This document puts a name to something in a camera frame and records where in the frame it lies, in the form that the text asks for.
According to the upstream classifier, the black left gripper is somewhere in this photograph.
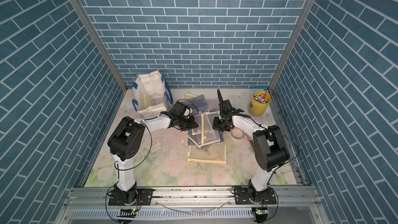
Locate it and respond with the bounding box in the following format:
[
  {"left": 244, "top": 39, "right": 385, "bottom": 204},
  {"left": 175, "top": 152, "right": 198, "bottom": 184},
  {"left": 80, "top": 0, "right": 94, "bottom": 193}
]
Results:
[{"left": 177, "top": 115, "right": 200, "bottom": 131}]

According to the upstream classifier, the yellow trim mesh pouch top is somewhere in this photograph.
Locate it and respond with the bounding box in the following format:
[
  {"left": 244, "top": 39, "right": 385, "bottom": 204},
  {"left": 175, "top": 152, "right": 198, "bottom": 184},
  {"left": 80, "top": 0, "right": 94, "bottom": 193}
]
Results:
[{"left": 187, "top": 112, "right": 221, "bottom": 148}]

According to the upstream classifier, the yellow trim mesh pouch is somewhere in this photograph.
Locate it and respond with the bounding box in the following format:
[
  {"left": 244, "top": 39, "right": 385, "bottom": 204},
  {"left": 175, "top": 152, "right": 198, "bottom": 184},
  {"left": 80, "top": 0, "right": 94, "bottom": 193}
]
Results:
[
  {"left": 187, "top": 112, "right": 221, "bottom": 148},
  {"left": 187, "top": 144, "right": 227, "bottom": 164}
]

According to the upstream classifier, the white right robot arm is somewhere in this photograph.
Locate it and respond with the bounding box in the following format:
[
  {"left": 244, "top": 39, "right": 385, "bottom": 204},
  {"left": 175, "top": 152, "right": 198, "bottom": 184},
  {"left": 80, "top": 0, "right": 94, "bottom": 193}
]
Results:
[{"left": 212, "top": 95, "right": 290, "bottom": 194}]

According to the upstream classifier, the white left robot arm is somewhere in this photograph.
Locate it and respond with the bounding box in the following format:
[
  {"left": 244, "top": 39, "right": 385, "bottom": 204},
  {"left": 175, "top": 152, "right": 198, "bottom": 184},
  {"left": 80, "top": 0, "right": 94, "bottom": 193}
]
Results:
[{"left": 107, "top": 99, "right": 199, "bottom": 192}]

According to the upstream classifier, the pale purple mesh pouch back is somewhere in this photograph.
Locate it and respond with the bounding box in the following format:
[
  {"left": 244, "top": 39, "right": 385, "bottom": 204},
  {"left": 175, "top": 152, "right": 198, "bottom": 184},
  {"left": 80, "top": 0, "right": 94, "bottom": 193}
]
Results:
[{"left": 205, "top": 99, "right": 219, "bottom": 112}]

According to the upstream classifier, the grey blue zipper pouch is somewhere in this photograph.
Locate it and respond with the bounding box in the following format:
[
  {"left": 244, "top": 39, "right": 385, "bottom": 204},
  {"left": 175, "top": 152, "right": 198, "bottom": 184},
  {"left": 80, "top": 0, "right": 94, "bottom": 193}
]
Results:
[{"left": 182, "top": 95, "right": 208, "bottom": 114}]

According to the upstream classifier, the yellow trim mesh pouch front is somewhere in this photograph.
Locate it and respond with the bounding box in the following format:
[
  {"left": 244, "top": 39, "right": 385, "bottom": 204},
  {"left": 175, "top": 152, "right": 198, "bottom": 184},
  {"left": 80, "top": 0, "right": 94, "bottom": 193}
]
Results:
[{"left": 187, "top": 144, "right": 227, "bottom": 164}]

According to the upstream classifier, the white canvas tote bag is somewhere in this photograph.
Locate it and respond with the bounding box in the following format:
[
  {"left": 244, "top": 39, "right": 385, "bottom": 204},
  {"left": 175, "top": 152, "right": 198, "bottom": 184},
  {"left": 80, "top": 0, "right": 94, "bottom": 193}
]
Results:
[{"left": 132, "top": 70, "right": 173, "bottom": 119}]

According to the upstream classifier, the roll of clear tape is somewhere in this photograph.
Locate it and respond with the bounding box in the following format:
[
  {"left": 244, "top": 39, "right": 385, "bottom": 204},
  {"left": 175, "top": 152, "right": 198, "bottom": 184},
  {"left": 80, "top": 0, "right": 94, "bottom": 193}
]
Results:
[{"left": 230, "top": 128, "right": 246, "bottom": 140}]

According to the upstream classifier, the striped flag drink can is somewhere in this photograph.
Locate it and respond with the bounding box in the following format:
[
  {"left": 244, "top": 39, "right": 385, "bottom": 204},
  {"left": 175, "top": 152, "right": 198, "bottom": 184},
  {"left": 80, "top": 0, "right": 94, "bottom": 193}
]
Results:
[{"left": 246, "top": 134, "right": 254, "bottom": 147}]

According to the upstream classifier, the yellow cup with markers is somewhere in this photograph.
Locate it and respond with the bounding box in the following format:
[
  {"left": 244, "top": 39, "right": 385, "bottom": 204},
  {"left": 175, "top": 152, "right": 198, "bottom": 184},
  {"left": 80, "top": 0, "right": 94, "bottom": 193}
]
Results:
[{"left": 248, "top": 91, "right": 271, "bottom": 117}]

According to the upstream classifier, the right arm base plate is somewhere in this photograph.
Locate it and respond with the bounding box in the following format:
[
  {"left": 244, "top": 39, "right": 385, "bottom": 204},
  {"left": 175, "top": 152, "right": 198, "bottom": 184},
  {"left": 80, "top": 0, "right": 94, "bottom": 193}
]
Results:
[{"left": 230, "top": 186, "right": 277, "bottom": 205}]

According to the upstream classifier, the aluminium front rail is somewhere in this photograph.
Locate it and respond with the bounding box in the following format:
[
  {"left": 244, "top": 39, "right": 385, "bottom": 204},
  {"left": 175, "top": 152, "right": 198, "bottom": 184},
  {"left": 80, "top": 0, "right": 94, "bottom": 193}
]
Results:
[{"left": 64, "top": 185, "right": 321, "bottom": 209}]

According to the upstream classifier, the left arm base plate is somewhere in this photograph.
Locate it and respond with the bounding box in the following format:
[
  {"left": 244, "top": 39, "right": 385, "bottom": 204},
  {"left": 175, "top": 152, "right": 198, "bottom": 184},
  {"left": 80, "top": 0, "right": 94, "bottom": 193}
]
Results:
[{"left": 107, "top": 187, "right": 154, "bottom": 206}]

